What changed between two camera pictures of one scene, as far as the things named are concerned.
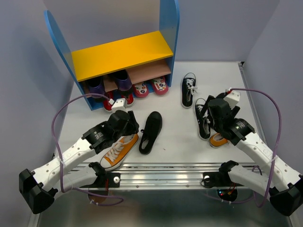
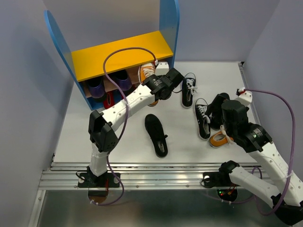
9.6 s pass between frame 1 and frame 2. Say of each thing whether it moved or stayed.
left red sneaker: stayed
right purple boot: stayed
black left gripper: moved
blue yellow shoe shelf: stayed
